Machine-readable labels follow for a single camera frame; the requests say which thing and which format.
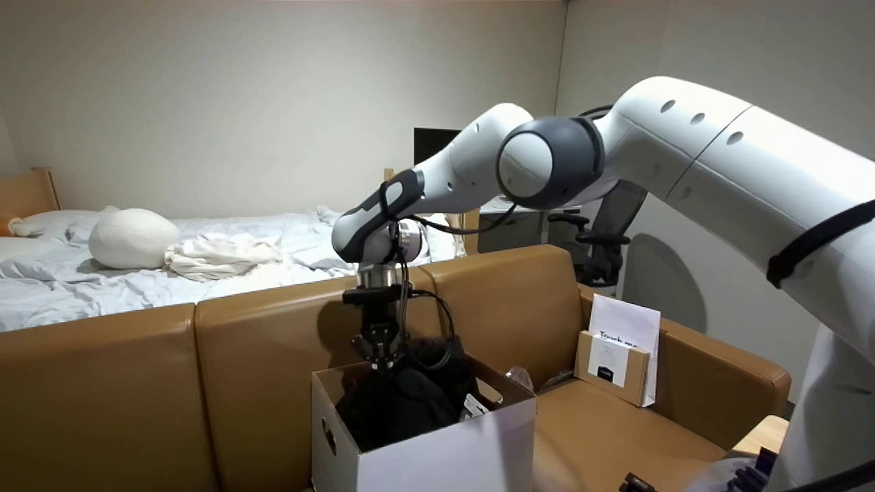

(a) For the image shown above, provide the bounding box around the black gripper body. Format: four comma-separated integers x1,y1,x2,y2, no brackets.
345,297,410,348

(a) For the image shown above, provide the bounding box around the black bag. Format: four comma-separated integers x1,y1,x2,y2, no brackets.
332,337,481,453

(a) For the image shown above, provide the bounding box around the white cardboard box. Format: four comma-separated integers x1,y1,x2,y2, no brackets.
308,355,539,492

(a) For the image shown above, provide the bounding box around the brown leather couch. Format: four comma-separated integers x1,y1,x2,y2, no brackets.
0,243,792,492

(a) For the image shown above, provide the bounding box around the crumpled white cloth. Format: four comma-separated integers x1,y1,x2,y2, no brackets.
160,232,286,285

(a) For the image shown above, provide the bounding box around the black computer monitor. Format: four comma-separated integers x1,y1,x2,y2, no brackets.
413,125,464,169

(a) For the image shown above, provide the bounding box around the black office chair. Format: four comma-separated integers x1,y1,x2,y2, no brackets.
544,178,651,290

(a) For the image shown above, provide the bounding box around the white paper sheet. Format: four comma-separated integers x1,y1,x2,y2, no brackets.
585,293,665,411

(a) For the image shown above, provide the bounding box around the brown cardboard paper holder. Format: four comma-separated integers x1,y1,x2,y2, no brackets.
572,327,656,411

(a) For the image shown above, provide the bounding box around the round white pillow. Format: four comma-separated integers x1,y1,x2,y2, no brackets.
86,206,182,273

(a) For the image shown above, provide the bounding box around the bed with white sheet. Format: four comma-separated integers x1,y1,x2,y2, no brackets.
0,206,466,337

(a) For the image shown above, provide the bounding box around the flat white pillow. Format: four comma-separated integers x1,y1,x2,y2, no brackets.
6,206,118,243

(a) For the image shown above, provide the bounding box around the wooden bed headboard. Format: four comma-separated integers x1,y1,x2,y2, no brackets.
0,165,62,237

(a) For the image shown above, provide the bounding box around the light wooden table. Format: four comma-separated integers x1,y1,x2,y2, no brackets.
727,413,792,458

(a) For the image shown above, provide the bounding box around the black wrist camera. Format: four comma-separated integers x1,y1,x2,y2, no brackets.
338,285,410,309

